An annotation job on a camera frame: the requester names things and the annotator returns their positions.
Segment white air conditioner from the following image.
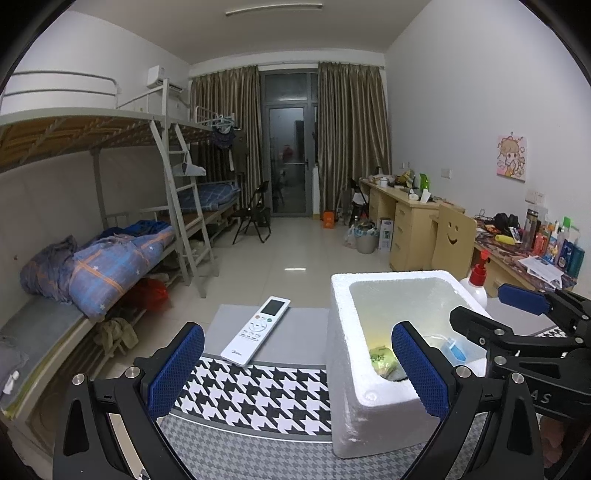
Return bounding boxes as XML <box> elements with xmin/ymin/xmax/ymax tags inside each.
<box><xmin>146</xmin><ymin>66</ymin><xmax>184</xmax><ymax>92</ymax></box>

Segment glass balcony door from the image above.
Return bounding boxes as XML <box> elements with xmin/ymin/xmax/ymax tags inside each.
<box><xmin>259</xmin><ymin>71</ymin><xmax>320</xmax><ymax>217</ymax></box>

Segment wooden chair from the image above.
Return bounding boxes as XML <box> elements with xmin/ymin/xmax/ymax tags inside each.
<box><xmin>431</xmin><ymin>203</ymin><xmax>478</xmax><ymax>271</ymax></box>

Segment white bottle with red pump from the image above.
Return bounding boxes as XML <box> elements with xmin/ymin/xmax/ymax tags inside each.
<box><xmin>466</xmin><ymin>251</ymin><xmax>490</xmax><ymax>308</ymax></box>

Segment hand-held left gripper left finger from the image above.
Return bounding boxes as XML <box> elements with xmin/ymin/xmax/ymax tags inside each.
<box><xmin>53</xmin><ymin>322</ymin><xmax>206</xmax><ymax>480</ymax></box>

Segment floral tissue packet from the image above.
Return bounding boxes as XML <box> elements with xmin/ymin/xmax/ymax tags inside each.
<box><xmin>368</xmin><ymin>344</ymin><xmax>407</xmax><ymax>381</ymax></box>

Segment long wooden desk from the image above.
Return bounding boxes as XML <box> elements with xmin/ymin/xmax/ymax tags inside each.
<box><xmin>359</xmin><ymin>178</ymin><xmax>467</xmax><ymax>273</ymax></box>

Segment white foam box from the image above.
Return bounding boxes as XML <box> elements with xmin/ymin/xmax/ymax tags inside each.
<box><xmin>325</xmin><ymin>270</ymin><xmax>492</xmax><ymax>460</ymax></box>

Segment bunk bed with blue mattress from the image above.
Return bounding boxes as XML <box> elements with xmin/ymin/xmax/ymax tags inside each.
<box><xmin>175</xmin><ymin>105</ymin><xmax>243</xmax><ymax>241</ymax></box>

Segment blue plaid quilt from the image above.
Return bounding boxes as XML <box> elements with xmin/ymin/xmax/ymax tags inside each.
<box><xmin>68</xmin><ymin>222</ymin><xmax>177</xmax><ymax>322</ymax></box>

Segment hanging dark clothes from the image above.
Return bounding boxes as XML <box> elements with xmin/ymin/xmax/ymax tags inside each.
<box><xmin>211</xmin><ymin>124</ymin><xmax>250</xmax><ymax>176</ymax></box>

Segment white metal bunk bed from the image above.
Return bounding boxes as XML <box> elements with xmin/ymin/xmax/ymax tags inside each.
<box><xmin>0</xmin><ymin>70</ymin><xmax>218</xmax><ymax>462</ymax></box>

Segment dark blue garment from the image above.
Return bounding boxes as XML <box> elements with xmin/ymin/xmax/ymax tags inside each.
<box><xmin>98</xmin><ymin>220</ymin><xmax>171</xmax><ymax>238</ymax></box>

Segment white paper sheets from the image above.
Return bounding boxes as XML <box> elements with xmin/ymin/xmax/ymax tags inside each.
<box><xmin>518</xmin><ymin>255</ymin><xmax>566</xmax><ymax>280</ymax></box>

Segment houndstooth table cloth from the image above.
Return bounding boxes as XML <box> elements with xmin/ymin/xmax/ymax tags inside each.
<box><xmin>154</xmin><ymin>325</ymin><xmax>583</xmax><ymax>480</ymax></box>

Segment white remote control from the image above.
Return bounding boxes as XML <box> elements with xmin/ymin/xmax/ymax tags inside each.
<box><xmin>220</xmin><ymin>295</ymin><xmax>291</xmax><ymax>367</ymax></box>

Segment purple grey blanket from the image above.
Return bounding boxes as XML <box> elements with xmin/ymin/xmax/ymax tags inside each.
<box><xmin>20</xmin><ymin>235</ymin><xmax>78</xmax><ymax>303</ymax></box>

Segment black folding chair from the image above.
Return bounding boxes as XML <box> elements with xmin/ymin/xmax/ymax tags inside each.
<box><xmin>232</xmin><ymin>180</ymin><xmax>273</xmax><ymax>245</ymax></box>

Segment person's right hand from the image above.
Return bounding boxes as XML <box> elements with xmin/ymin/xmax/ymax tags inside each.
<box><xmin>540</xmin><ymin>415</ymin><xmax>572</xmax><ymax>463</ymax></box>

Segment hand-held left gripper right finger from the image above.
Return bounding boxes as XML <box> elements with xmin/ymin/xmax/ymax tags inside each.
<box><xmin>392</xmin><ymin>320</ymin><xmax>542</xmax><ymax>480</ymax></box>

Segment brown curtain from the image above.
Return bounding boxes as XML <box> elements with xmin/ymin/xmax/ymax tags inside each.
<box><xmin>318</xmin><ymin>61</ymin><xmax>393</xmax><ymax>215</ymax></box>
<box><xmin>191</xmin><ymin>65</ymin><xmax>262</xmax><ymax>208</ymax></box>

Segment beige cloth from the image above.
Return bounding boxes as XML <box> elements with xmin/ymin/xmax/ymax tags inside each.
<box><xmin>95</xmin><ymin>318</ymin><xmax>139</xmax><ymax>361</ymax></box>

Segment cartoon wall poster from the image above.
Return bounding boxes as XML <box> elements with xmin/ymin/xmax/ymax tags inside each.
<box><xmin>496</xmin><ymin>132</ymin><xmax>528</xmax><ymax>182</ymax></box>

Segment clear plastic item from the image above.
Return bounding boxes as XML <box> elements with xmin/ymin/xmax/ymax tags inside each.
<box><xmin>436</xmin><ymin>336</ymin><xmax>468</xmax><ymax>366</ymax></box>

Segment ceiling tube light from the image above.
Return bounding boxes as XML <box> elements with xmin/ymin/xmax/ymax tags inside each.
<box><xmin>225</xmin><ymin>2</ymin><xmax>324</xmax><ymax>18</ymax></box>

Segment red plastic bag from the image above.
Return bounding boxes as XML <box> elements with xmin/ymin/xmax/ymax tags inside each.
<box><xmin>134</xmin><ymin>277</ymin><xmax>169</xmax><ymax>319</ymax></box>

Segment row of toiletry bottles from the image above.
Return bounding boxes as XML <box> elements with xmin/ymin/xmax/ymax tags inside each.
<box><xmin>524</xmin><ymin>208</ymin><xmax>586</xmax><ymax>278</ymax></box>

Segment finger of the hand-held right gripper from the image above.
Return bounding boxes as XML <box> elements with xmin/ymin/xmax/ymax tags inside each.
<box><xmin>449</xmin><ymin>306</ymin><xmax>587</xmax><ymax>357</ymax></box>
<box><xmin>497</xmin><ymin>283</ymin><xmax>591</xmax><ymax>324</ymax></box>

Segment wooden desk with printed mat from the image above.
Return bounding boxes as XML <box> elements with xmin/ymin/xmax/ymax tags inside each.
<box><xmin>475</xmin><ymin>217</ymin><xmax>580</xmax><ymax>296</ymax></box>

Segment bucket with plastic bags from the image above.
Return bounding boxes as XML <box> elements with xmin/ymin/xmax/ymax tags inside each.
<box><xmin>344</xmin><ymin>220</ymin><xmax>379</xmax><ymax>254</ymax></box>

